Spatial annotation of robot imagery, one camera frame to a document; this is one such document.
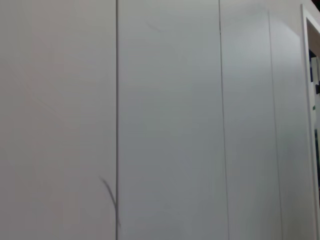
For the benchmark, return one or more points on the white door frame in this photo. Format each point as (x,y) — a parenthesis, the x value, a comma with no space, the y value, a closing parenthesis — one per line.
(308,100)

